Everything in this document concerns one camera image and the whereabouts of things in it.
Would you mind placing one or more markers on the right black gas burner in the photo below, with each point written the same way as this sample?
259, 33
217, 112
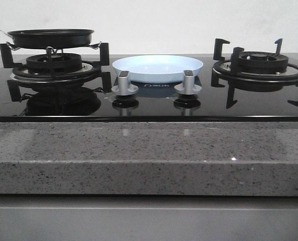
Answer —
259, 67

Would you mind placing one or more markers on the black frying pan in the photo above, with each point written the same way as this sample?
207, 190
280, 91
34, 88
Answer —
55, 38

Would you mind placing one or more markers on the silver stove knob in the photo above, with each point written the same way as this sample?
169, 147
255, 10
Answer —
188, 86
124, 86

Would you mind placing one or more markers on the left black pan support grate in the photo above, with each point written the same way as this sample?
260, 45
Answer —
49, 85

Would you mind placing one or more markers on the black glass gas cooktop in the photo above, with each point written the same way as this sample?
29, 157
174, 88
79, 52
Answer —
221, 100

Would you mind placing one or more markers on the black gas burner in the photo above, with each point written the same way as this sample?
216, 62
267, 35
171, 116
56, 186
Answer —
259, 67
57, 66

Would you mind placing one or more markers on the right silver stove knob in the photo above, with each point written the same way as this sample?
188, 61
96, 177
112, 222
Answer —
188, 86

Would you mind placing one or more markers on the black pan support grate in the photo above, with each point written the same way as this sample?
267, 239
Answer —
49, 85
234, 84

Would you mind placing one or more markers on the light blue plate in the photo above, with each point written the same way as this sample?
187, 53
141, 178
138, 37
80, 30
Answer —
157, 69

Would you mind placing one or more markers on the right black pan support grate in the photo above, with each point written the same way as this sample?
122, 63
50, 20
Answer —
234, 84

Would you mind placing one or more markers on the left silver stove knob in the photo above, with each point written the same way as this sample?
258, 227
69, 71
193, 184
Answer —
124, 86

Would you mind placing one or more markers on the left black gas burner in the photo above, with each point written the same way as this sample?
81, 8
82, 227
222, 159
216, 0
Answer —
57, 66

